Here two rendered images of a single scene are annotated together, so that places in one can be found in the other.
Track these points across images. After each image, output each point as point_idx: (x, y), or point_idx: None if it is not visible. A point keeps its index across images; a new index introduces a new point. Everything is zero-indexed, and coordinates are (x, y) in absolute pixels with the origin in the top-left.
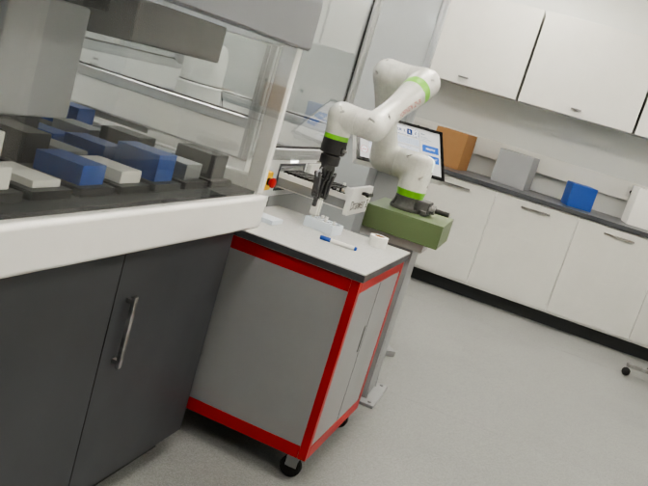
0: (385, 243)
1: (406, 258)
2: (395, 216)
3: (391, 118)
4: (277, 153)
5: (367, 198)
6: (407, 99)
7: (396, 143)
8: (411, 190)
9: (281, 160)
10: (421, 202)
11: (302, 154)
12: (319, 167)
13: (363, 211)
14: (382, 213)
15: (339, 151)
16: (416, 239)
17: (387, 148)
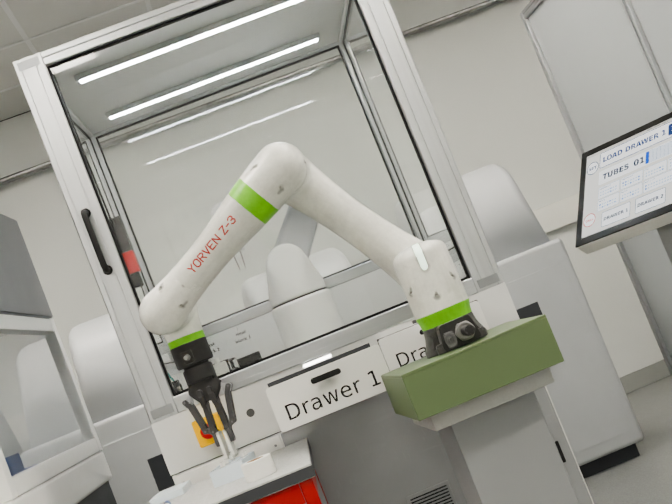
0: (251, 470)
1: (293, 480)
2: (390, 382)
3: (164, 287)
4: (243, 377)
5: (369, 369)
6: (204, 234)
7: (396, 248)
8: (416, 318)
9: (264, 379)
10: (437, 330)
11: (340, 339)
12: (418, 328)
13: (374, 394)
14: (388, 385)
15: (181, 362)
16: (409, 412)
17: (387, 267)
